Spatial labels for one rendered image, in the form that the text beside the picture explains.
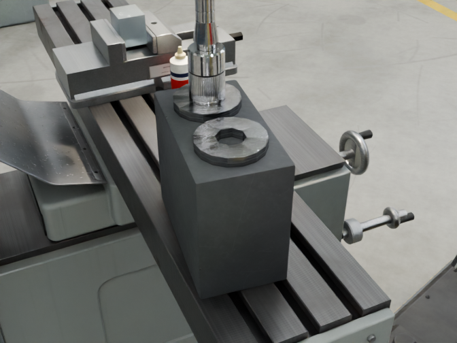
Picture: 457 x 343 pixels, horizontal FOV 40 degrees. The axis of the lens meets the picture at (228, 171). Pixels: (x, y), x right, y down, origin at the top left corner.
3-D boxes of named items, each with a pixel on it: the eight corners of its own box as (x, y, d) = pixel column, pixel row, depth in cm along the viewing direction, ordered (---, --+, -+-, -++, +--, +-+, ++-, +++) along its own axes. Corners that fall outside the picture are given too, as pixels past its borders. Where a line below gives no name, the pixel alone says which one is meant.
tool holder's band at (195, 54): (184, 62, 76) (184, 54, 76) (190, 45, 80) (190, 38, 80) (222, 63, 76) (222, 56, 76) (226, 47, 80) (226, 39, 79)
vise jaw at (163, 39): (160, 26, 132) (159, 9, 129) (182, 50, 123) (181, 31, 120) (132, 32, 130) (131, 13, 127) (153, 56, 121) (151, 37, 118)
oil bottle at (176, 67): (188, 92, 124) (185, 39, 117) (196, 101, 121) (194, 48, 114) (168, 96, 122) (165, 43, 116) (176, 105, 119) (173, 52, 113)
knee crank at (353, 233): (404, 212, 164) (408, 194, 160) (419, 226, 159) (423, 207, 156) (332, 236, 156) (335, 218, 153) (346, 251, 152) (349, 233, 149)
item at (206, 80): (186, 104, 80) (184, 62, 76) (192, 86, 84) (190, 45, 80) (223, 106, 80) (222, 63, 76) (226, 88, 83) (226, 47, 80)
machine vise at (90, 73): (210, 45, 141) (209, -3, 134) (239, 73, 130) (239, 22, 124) (54, 76, 129) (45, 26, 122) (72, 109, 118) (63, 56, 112)
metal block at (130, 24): (137, 32, 127) (134, 3, 123) (147, 43, 122) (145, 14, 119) (112, 37, 125) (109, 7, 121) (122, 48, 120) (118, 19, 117)
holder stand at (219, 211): (236, 183, 100) (237, 69, 88) (288, 280, 83) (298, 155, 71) (161, 198, 97) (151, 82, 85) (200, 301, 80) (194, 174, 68)
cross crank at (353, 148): (352, 155, 169) (358, 118, 162) (378, 180, 160) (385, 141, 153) (300, 170, 163) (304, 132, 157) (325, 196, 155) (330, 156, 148)
